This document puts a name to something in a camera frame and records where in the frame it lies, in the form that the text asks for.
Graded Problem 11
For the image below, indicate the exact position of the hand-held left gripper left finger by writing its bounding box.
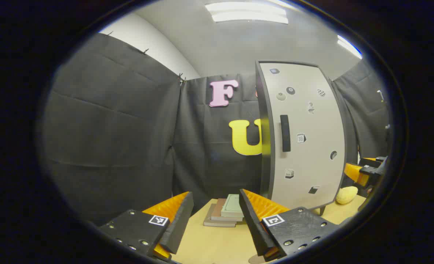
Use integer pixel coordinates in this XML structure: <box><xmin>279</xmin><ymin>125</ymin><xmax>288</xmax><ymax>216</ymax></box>
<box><xmin>99</xmin><ymin>191</ymin><xmax>194</xmax><ymax>261</ymax></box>

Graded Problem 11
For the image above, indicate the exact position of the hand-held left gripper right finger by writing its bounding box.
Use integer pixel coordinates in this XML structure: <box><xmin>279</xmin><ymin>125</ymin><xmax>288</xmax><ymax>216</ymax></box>
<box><xmin>239</xmin><ymin>189</ymin><xmax>340</xmax><ymax>261</ymax></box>

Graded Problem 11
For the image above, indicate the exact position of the grey cabinet door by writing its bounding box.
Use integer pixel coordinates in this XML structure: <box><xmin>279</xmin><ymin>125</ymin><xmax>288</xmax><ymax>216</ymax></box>
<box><xmin>260</xmin><ymin>62</ymin><xmax>346</xmax><ymax>210</ymax></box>

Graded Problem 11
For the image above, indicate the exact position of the black door handle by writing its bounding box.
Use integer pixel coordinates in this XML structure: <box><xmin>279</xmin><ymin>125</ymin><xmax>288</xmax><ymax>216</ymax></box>
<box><xmin>280</xmin><ymin>115</ymin><xmax>291</xmax><ymax>152</ymax></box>

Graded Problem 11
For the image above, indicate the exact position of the dark grey cabinet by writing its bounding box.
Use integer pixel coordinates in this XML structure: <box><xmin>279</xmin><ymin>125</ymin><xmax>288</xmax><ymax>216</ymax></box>
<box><xmin>255</xmin><ymin>60</ymin><xmax>349</xmax><ymax>217</ymax></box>

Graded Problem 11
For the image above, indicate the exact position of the yellow lemon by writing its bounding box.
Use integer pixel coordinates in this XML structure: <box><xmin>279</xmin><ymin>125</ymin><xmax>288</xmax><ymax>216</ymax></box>
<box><xmin>336</xmin><ymin>186</ymin><xmax>358</xmax><ymax>205</ymax></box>

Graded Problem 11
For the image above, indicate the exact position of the brown book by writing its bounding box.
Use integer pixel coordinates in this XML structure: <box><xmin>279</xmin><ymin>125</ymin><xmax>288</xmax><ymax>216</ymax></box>
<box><xmin>211</xmin><ymin>198</ymin><xmax>244</xmax><ymax>222</ymax></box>
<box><xmin>203</xmin><ymin>204</ymin><xmax>237</xmax><ymax>228</ymax></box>

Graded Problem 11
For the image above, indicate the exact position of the ceiling light panel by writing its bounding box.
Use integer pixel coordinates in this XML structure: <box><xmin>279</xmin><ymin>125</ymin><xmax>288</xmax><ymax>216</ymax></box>
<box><xmin>205</xmin><ymin>2</ymin><xmax>289</xmax><ymax>24</ymax></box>

